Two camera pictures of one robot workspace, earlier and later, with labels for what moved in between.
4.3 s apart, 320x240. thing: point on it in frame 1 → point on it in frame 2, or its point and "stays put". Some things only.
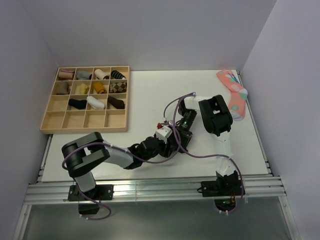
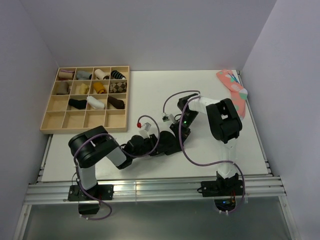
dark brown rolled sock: x=117 y=103 stays put
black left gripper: x=167 y=148 → x=153 y=141
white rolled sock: x=95 y=102 stays put
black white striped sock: x=117 y=75 stays put
